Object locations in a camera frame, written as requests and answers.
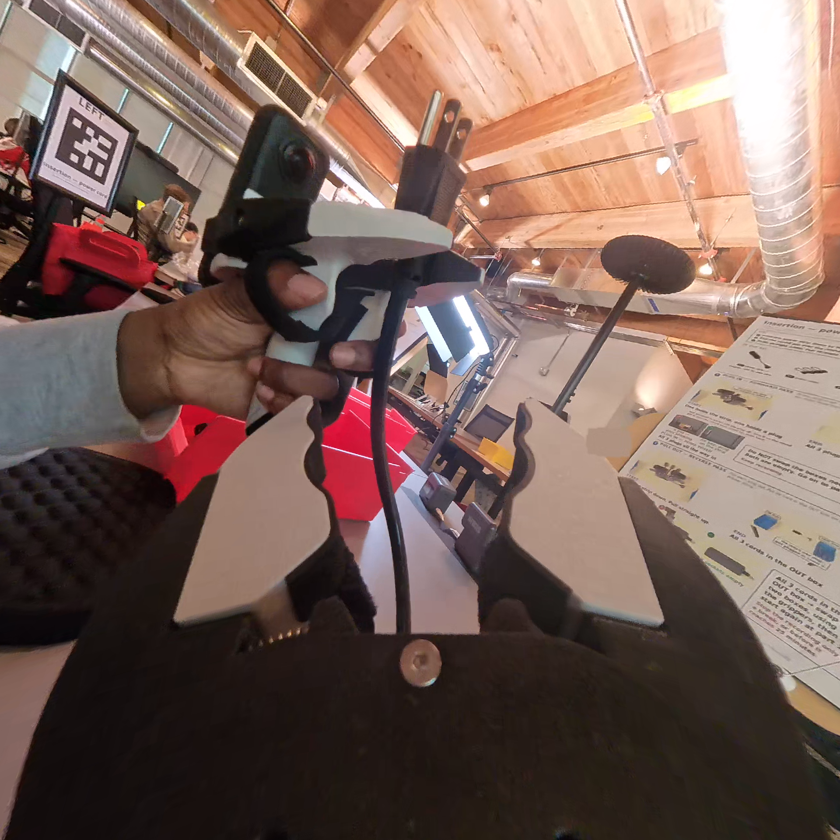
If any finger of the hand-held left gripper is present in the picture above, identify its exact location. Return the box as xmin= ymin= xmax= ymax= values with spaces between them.
xmin=407 ymin=251 xmax=485 ymax=309
xmin=305 ymin=200 xmax=455 ymax=262

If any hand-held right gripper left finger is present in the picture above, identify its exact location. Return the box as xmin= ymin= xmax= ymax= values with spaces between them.
xmin=171 ymin=395 xmax=339 ymax=644

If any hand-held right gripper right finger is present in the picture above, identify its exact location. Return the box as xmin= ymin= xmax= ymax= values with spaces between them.
xmin=478 ymin=398 xmax=666 ymax=634

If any black power cord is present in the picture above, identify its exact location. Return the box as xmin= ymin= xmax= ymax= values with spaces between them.
xmin=369 ymin=91 xmax=475 ymax=634

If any red plastic bin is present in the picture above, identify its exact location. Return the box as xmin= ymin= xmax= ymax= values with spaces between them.
xmin=164 ymin=387 xmax=417 ymax=522

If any person's left forearm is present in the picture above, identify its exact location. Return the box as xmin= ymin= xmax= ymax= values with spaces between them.
xmin=0 ymin=308 xmax=181 ymax=470

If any person's left hand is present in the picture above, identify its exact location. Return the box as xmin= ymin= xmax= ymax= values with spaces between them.
xmin=117 ymin=259 xmax=408 ymax=422

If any panel light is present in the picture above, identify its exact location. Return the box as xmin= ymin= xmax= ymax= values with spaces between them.
xmin=413 ymin=292 xmax=503 ymax=368

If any ceiling air vent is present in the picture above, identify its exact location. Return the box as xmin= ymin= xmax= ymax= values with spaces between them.
xmin=238 ymin=31 xmax=320 ymax=120

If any grey timer device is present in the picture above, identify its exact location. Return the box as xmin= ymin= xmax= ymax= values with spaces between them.
xmin=419 ymin=471 xmax=459 ymax=521
xmin=454 ymin=502 xmax=501 ymax=573

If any black light stand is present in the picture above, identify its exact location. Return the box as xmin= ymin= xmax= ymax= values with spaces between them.
xmin=420 ymin=354 xmax=500 ymax=473

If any instruction poster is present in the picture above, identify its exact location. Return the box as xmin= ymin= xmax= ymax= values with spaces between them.
xmin=620 ymin=315 xmax=840 ymax=710

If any black dimpled foam pad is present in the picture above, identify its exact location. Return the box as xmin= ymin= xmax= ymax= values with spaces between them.
xmin=0 ymin=446 xmax=178 ymax=647

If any printed tag sign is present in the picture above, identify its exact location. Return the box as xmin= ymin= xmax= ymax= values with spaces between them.
xmin=29 ymin=69 xmax=140 ymax=216

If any black disc on pole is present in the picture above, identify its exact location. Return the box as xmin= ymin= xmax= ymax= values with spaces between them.
xmin=550 ymin=235 xmax=697 ymax=421

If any silver air duct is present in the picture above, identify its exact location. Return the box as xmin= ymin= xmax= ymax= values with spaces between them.
xmin=505 ymin=0 xmax=826 ymax=319

